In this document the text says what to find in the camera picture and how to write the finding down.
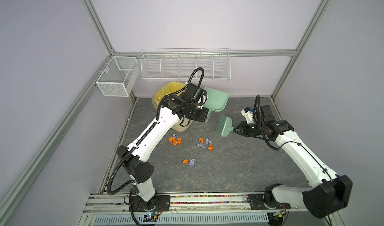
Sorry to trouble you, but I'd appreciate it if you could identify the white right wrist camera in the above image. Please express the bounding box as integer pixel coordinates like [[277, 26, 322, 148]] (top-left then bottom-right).
[[241, 107, 257, 124]]

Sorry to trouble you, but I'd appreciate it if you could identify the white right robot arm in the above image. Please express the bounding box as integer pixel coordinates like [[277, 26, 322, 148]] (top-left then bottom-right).
[[233, 95, 353, 219]]

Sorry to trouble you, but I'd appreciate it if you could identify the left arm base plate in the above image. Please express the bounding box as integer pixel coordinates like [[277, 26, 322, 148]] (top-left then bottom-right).
[[131, 195, 171, 212]]

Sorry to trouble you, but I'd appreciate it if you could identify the small white mesh basket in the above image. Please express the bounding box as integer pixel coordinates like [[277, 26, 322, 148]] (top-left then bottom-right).
[[96, 56, 140, 97]]

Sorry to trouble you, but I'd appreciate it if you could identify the long white wire basket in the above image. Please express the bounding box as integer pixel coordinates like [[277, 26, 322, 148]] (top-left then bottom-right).
[[141, 48, 232, 81]]

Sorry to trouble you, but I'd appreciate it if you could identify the aluminium front rail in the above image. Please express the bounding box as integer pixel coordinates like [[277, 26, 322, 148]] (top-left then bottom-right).
[[82, 191, 337, 216]]

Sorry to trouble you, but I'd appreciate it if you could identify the green hand brush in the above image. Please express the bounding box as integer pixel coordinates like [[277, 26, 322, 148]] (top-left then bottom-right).
[[216, 115, 234, 137]]

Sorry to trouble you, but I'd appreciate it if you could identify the green plastic dustpan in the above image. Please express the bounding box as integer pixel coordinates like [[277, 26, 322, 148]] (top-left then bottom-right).
[[203, 87, 230, 123]]

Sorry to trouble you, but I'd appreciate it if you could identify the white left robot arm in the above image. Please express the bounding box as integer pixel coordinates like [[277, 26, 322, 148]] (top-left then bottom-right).
[[107, 67, 209, 203]]

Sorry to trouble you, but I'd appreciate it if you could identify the beige bin yellow bag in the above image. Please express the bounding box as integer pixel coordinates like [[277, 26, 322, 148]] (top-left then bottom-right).
[[151, 81, 194, 133]]

